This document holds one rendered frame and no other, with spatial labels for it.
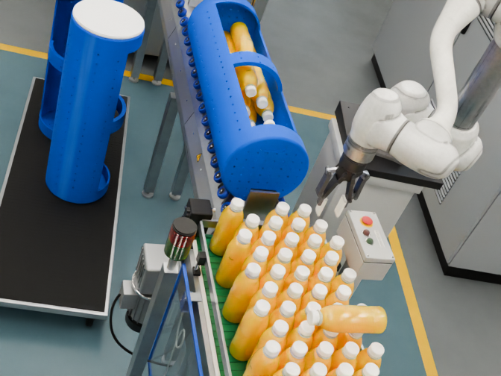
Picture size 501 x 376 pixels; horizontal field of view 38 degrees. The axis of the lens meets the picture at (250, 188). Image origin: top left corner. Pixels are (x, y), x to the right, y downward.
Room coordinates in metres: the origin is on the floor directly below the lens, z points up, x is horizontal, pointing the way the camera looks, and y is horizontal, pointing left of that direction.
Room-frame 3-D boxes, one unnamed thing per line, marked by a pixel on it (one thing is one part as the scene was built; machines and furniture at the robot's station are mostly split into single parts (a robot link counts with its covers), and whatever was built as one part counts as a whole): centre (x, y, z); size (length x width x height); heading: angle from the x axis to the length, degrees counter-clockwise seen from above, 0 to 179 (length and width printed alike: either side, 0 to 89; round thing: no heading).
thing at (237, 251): (1.52, -0.04, 1.00); 0.07 x 0.07 x 0.19
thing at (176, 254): (1.30, 0.11, 1.18); 0.06 x 0.06 x 0.05
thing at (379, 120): (1.68, -0.25, 1.52); 0.13 x 0.11 x 0.16; 71
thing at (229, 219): (1.64, 0.02, 1.00); 0.07 x 0.07 x 0.19
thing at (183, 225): (1.30, 0.11, 1.18); 0.06 x 0.06 x 0.16
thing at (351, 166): (1.69, -0.24, 1.34); 0.08 x 0.07 x 0.09; 115
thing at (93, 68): (2.45, 0.76, 0.59); 0.28 x 0.28 x 0.88
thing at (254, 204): (1.80, -0.05, 0.99); 0.10 x 0.02 x 0.12; 116
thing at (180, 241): (1.30, 0.11, 1.23); 0.06 x 0.06 x 0.04
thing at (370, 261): (1.74, -0.40, 1.05); 0.20 x 0.10 x 0.10; 26
